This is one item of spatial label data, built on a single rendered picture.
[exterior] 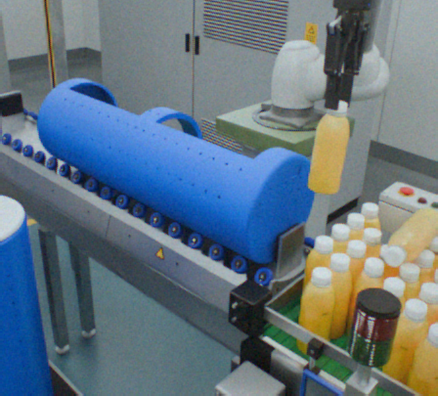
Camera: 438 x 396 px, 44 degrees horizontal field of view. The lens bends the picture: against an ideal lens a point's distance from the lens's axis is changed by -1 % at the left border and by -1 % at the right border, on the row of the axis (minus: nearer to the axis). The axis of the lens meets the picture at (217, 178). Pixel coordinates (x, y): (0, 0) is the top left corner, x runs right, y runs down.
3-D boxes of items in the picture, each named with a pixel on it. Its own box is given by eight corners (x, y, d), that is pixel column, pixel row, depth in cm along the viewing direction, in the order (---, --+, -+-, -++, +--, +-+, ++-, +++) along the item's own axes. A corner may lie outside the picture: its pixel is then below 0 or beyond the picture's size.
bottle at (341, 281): (340, 343, 120) (352, 277, 111) (310, 334, 122) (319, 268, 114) (347, 324, 125) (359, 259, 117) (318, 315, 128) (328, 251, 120)
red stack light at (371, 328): (365, 306, 83) (369, 286, 82) (404, 326, 80) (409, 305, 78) (343, 327, 79) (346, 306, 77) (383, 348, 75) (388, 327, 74)
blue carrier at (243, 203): (106, 152, 200) (109, 74, 189) (306, 244, 148) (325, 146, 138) (36, 166, 179) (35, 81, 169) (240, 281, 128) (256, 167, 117)
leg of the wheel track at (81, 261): (90, 328, 250) (78, 209, 222) (98, 333, 247) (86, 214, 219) (79, 333, 247) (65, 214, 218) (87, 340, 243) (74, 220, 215)
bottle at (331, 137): (344, 190, 121) (360, 111, 114) (328, 198, 116) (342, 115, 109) (318, 180, 125) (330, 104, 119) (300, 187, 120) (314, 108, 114)
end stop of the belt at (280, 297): (353, 242, 147) (355, 234, 145) (356, 244, 146) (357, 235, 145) (262, 315, 120) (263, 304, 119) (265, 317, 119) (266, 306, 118)
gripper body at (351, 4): (348, -12, 111) (341, 34, 114) (326, -14, 105) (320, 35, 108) (381, -10, 106) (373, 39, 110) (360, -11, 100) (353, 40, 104)
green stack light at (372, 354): (360, 330, 86) (364, 306, 83) (397, 351, 82) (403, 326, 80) (338, 352, 81) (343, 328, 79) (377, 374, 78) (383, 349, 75)
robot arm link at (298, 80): (270, 95, 205) (273, 36, 196) (318, 97, 204) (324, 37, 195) (271, 109, 190) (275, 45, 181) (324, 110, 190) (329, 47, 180)
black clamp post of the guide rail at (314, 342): (308, 365, 114) (312, 335, 110) (321, 372, 112) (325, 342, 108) (302, 371, 112) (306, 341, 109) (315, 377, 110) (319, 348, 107)
